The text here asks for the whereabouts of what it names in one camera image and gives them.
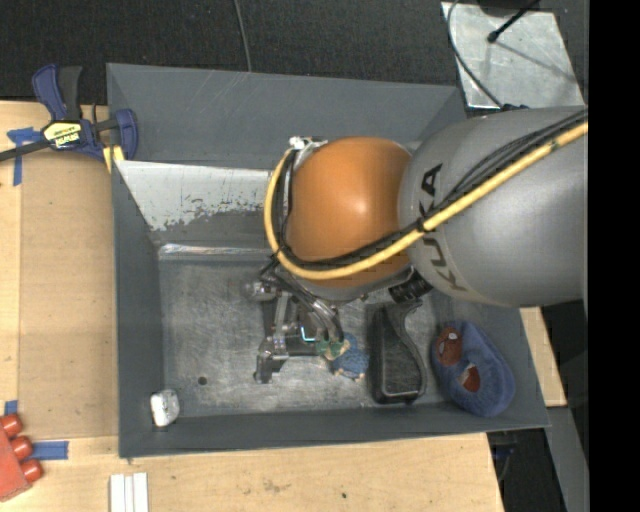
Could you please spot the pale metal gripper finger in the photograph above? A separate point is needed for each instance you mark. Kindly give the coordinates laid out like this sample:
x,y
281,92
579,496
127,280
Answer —
x,y
276,345
267,367

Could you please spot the small blue toy animal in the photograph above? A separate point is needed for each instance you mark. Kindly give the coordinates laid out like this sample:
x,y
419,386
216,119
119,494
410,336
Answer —
x,y
352,362

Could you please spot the grey metal bin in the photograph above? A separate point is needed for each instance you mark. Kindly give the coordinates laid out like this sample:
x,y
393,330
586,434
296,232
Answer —
x,y
210,310

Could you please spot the small white lump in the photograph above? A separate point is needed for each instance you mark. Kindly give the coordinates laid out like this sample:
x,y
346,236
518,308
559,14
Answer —
x,y
165,407

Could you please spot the blue slipper with red faces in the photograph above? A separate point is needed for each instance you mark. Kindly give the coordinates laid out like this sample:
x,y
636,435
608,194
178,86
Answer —
x,y
480,380

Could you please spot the black cylinder on white bracket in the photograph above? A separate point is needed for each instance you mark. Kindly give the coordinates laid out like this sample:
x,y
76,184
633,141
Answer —
x,y
410,290

